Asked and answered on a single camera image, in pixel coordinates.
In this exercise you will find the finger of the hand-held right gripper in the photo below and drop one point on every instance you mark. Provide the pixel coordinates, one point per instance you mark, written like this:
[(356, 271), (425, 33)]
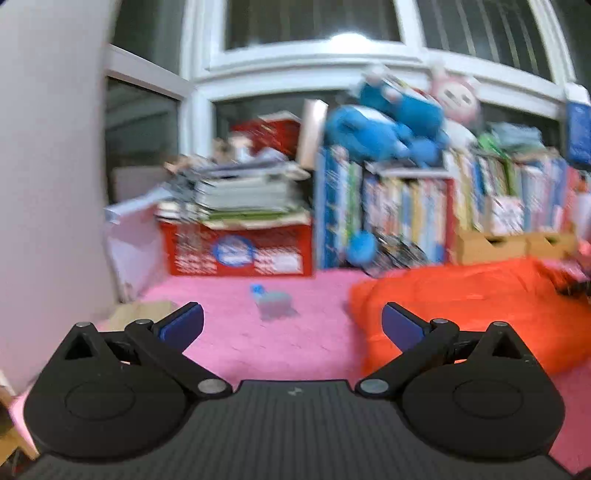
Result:
[(575, 286)]

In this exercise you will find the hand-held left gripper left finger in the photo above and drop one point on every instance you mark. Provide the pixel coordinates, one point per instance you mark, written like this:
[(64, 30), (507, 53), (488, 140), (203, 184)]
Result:
[(182, 323)]

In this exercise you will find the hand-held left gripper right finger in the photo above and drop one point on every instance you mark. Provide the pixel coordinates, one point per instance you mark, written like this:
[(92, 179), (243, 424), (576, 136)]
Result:
[(404, 325)]

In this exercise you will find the orange down jacket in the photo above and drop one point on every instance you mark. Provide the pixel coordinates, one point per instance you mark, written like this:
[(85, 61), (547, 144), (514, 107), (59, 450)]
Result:
[(461, 300)]

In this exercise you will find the pink miniature house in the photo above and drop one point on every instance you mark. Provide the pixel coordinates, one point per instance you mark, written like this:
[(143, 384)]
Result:
[(584, 256)]

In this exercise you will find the tan cardboard piece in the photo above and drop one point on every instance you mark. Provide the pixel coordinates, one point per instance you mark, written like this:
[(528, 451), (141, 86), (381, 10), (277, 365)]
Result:
[(143, 314)]

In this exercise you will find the model bicycle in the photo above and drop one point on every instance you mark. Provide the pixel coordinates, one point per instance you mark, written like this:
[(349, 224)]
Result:
[(401, 254)]

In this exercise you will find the red plastic crate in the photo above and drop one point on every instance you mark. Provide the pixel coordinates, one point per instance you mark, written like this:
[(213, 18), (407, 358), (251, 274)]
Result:
[(194, 249)]

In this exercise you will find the white paper sheet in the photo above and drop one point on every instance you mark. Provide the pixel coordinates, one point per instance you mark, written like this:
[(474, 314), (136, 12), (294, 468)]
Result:
[(582, 210)]

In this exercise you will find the white cardboard sheet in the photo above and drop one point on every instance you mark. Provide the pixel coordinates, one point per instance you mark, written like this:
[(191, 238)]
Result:
[(134, 249)]

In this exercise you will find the blue plush ball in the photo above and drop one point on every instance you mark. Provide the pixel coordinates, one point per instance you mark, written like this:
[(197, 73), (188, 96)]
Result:
[(362, 247)]

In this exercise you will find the wooden drawer organiser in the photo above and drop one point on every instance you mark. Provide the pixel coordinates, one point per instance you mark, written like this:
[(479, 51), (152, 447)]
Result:
[(489, 247)]

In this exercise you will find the small grey plush toy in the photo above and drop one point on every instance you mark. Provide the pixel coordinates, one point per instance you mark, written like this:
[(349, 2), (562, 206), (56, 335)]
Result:
[(274, 304)]

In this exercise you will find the pink printed blanket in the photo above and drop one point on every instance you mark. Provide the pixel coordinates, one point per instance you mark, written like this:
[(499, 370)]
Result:
[(277, 346)]

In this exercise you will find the colourful patterned box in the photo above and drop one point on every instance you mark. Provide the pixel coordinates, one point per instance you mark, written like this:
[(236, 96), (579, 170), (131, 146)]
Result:
[(508, 214)]

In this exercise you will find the row of pink blue books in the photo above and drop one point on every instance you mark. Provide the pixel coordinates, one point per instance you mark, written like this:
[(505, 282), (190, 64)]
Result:
[(549, 189)]

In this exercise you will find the row of short thick books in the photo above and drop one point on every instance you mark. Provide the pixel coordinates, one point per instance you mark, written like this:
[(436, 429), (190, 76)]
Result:
[(411, 212)]

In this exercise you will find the stack of papers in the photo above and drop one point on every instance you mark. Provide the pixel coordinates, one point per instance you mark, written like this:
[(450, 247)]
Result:
[(244, 198)]

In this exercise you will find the row of tall thin books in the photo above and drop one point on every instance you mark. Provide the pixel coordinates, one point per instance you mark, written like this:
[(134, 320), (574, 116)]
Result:
[(337, 203)]

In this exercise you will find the row of green-spined books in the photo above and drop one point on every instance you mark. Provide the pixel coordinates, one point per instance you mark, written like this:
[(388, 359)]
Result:
[(480, 180)]

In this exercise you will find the blue box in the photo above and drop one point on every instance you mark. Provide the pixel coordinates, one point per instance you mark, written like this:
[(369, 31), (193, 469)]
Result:
[(579, 131)]

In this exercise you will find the folded teal cloth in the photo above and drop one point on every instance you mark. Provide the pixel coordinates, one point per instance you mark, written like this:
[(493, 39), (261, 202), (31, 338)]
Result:
[(517, 136)]

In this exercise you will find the small blue plush toy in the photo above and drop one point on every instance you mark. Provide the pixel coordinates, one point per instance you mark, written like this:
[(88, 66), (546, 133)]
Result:
[(427, 150)]

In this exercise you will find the red plastic basket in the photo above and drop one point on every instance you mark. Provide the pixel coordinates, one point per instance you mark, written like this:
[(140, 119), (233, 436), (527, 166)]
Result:
[(272, 136)]

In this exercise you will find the brown flat board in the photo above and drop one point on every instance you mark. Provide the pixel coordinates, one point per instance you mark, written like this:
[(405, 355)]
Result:
[(313, 134)]

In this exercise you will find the pink rabbit plush toy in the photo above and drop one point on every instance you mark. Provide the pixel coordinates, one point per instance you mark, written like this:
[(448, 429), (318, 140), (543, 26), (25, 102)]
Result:
[(457, 101)]

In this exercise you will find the blue cat plush toy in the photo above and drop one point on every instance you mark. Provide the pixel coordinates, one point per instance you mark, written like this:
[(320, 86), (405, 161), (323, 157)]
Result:
[(406, 106)]

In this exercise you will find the white window frame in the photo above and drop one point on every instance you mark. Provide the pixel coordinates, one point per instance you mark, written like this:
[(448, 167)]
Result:
[(323, 64)]

